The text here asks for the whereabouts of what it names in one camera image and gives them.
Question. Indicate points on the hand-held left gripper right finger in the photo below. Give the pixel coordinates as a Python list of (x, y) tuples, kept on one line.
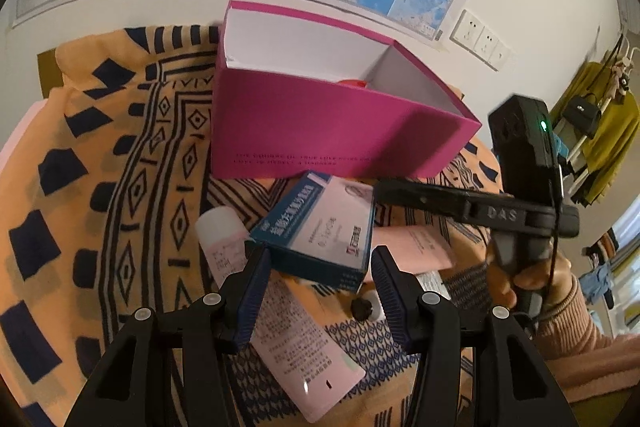
[(392, 302)]

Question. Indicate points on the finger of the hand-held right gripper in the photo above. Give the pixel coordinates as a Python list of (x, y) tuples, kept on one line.
[(420, 197)]

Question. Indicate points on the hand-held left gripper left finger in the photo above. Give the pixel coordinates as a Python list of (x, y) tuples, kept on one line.
[(252, 297)]

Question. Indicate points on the teal and white medicine box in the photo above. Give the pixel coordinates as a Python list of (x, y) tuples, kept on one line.
[(320, 232)]

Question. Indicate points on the pink cardboard box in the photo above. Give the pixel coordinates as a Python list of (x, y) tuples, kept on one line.
[(310, 127)]

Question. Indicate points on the person's right hand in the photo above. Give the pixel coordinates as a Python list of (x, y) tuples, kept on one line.
[(500, 287)]

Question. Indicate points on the flat pink packet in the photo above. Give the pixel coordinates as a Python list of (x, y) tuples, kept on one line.
[(415, 247)]

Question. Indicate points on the black handbag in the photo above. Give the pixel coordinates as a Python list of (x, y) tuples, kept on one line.
[(582, 114)]

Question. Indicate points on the pink printed tube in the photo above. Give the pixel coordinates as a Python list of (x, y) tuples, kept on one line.
[(300, 357)]

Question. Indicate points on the yellow-green coat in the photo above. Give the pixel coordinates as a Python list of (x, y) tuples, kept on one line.
[(617, 132)]

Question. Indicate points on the white coat rack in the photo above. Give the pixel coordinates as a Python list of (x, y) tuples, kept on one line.
[(612, 52)]

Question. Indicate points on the blue hanging clothes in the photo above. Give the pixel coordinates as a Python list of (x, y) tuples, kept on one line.
[(600, 282)]

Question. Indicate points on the orange patterned blanket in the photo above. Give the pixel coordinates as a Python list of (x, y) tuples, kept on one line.
[(125, 157)]

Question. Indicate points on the olive green cloth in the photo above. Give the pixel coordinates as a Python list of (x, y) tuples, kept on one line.
[(610, 414)]

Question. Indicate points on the pink pillow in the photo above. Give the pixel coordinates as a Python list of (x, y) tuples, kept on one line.
[(20, 137)]

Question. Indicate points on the brown board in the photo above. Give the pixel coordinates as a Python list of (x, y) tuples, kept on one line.
[(50, 72)]

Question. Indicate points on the white wall switch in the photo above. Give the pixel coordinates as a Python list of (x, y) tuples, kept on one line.
[(501, 56)]

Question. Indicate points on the white wall socket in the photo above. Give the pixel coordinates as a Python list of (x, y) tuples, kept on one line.
[(487, 43), (466, 29)]

